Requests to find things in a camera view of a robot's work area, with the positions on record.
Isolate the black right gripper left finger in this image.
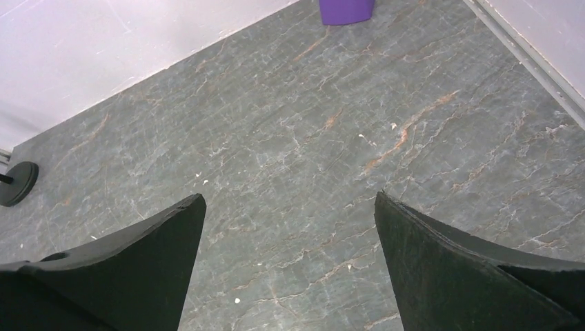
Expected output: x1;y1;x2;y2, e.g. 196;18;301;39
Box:
1;194;206;330

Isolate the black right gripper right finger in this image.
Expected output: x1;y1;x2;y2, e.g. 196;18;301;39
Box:
375;191;584;330

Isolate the black microphone stand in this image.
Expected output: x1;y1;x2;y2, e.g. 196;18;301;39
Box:
1;161;39;207

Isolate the purple metronome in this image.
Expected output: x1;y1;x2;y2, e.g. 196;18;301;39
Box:
318;0;375;26

